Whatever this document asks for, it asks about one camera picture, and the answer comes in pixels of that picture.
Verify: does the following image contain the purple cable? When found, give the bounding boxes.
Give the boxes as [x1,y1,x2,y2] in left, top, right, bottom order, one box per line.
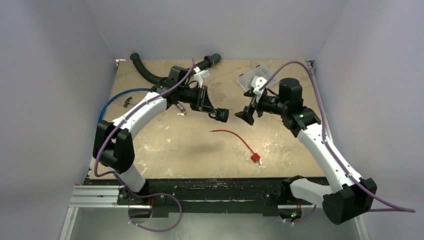
[93,57,197,233]
[259,60,416,226]

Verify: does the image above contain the small key in red lock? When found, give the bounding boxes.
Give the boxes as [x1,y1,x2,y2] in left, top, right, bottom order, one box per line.
[258,160,265,168]

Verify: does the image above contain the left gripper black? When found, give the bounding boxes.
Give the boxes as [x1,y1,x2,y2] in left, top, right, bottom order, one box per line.
[178,84,217,115]

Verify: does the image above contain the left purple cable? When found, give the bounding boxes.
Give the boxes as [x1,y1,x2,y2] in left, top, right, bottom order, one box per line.
[93,57,197,233]

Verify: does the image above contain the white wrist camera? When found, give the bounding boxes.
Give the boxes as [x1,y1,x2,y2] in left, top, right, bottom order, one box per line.
[193,66,211,88]
[250,75,267,97]

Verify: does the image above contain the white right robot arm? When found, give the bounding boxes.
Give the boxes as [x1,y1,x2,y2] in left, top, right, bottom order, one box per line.
[235,76,378,225]

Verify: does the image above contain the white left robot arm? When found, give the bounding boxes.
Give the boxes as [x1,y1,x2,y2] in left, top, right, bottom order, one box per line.
[92,64,229,205]

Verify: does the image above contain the red cable lock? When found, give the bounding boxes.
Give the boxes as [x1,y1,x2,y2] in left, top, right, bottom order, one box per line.
[209,129,262,164]

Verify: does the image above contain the aluminium frame rail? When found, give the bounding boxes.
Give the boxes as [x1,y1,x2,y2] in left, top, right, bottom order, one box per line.
[59,185,149,240]

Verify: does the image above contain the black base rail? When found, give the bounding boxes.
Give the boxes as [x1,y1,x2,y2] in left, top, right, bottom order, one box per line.
[83,177,313,218]

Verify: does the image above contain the small hammer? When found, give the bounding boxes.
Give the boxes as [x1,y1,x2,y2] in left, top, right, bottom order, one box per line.
[122,96,142,108]

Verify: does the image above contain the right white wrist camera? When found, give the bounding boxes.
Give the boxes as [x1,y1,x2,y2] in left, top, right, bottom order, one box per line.
[250,75,267,97]

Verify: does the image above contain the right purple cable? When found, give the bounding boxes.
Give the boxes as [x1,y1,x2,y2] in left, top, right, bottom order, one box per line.
[259,60,416,226]

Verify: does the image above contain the black corrugated hose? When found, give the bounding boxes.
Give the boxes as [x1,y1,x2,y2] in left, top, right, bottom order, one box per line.
[129,52,222,85]

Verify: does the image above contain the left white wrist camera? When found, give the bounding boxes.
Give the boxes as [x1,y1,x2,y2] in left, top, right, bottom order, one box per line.
[193,66,211,88]

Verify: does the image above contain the black padlock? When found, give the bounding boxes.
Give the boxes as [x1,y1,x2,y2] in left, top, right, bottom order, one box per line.
[208,108,230,123]

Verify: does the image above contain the clear plastic organizer box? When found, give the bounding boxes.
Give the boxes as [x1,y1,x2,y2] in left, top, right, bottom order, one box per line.
[236,64,275,92]

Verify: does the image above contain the blue hose with metal fitting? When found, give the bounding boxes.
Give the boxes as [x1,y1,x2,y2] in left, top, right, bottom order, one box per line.
[96,88,187,134]

